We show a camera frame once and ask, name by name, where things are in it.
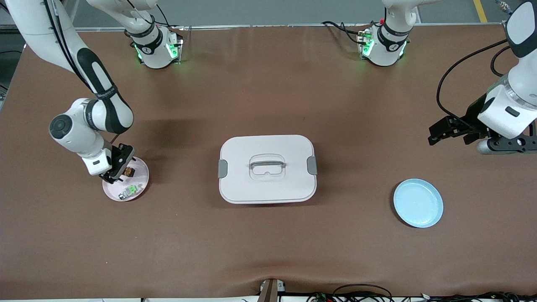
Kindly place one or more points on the silver table edge rail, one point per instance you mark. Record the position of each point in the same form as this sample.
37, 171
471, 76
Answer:
251, 26

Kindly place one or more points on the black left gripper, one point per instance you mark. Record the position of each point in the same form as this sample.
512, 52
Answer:
473, 115

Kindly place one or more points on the pink round plate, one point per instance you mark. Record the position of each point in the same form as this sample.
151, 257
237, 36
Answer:
140, 184

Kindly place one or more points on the brown table mat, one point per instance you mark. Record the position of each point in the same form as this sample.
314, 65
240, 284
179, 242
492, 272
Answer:
377, 260

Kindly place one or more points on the orange black switch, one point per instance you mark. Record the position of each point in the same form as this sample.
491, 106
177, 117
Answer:
130, 171

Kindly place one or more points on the green switch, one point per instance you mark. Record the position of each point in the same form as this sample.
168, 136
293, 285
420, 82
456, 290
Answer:
131, 191

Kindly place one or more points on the metal bracket at table edge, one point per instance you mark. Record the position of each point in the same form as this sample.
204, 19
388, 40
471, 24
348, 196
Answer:
270, 291

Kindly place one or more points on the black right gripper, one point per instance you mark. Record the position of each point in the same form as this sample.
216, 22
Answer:
122, 157

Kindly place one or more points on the blue round plate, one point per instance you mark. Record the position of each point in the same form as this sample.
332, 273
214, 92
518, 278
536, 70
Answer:
419, 205

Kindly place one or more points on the aluminium frame profile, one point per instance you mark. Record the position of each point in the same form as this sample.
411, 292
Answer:
10, 28

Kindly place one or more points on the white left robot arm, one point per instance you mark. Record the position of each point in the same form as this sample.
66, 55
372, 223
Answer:
512, 105

